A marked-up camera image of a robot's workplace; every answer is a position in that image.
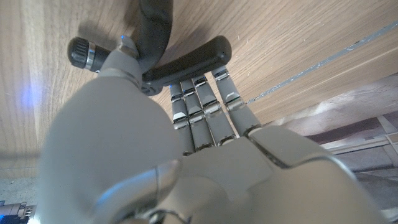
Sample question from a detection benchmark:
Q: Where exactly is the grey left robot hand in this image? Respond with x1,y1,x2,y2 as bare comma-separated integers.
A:
35,35,389,224

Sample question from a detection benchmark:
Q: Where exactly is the grey tape outline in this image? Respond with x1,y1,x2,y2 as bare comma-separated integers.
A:
247,20,398,105

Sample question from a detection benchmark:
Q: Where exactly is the black grip strengthener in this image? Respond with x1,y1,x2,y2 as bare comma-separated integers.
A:
67,0,233,96

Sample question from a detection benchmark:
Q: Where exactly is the printed living room backdrop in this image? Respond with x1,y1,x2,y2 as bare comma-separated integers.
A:
270,73,398,220

